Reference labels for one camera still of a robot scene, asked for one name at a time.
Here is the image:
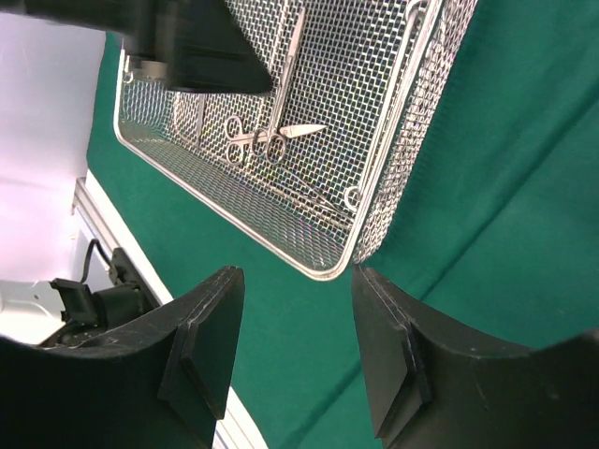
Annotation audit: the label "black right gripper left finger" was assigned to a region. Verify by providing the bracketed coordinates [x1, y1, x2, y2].
[1, 266, 245, 448]

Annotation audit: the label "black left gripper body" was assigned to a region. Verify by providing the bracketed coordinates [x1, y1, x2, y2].
[0, 0, 188, 83]

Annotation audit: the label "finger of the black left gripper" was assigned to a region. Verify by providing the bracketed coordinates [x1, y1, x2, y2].
[165, 1, 273, 94]

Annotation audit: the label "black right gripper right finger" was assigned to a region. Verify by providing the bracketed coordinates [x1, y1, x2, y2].
[351, 265, 598, 448]

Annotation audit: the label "steel scalpel handle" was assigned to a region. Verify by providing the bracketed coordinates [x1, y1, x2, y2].
[196, 94, 208, 148]

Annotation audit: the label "steel surgical scissors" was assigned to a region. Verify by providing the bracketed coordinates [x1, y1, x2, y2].
[224, 115, 327, 166]

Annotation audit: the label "steel forceps long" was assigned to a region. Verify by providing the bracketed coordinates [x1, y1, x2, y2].
[250, 8, 306, 159]

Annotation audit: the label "metal mesh instrument tray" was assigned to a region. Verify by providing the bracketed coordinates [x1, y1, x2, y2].
[113, 1, 476, 281]

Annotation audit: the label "green surgical cloth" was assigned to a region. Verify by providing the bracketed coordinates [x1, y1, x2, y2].
[88, 1, 598, 448]

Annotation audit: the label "aluminium front rail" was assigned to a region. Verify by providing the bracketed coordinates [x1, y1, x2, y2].
[73, 171, 268, 448]

